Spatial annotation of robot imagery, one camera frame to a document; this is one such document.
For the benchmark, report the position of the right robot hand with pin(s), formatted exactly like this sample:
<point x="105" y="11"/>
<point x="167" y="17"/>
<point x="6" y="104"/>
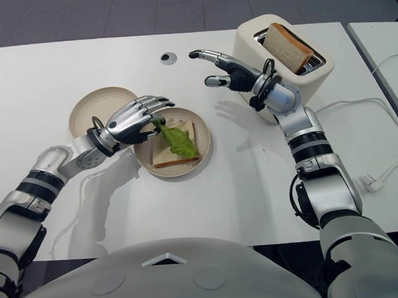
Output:
<point x="236" y="71"/>

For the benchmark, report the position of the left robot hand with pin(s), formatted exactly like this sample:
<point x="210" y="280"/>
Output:
<point x="126" y="121"/>

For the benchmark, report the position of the green lettuce leaf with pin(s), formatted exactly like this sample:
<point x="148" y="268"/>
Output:
<point x="180" y="140"/>

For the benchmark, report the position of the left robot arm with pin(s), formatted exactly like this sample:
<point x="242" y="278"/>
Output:
<point x="36" y="196"/>

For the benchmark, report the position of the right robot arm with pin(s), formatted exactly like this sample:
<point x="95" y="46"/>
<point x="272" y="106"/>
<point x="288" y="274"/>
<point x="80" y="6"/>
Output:
<point x="322" y="168"/>

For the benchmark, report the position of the cream round plate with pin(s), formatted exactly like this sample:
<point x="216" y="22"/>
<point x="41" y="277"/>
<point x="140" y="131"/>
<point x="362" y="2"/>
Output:
<point x="175" y="143"/>
<point x="92" y="111"/>

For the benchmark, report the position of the cream toaster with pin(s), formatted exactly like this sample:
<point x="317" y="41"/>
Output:
<point x="284" y="79"/>

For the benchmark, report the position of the bread slice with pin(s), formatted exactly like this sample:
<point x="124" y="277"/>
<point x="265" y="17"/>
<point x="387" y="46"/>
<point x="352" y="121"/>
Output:
<point x="285" y="47"/>
<point x="180" y="148"/>

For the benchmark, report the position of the robot body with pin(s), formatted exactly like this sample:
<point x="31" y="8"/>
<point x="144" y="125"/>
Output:
<point x="180" y="278"/>

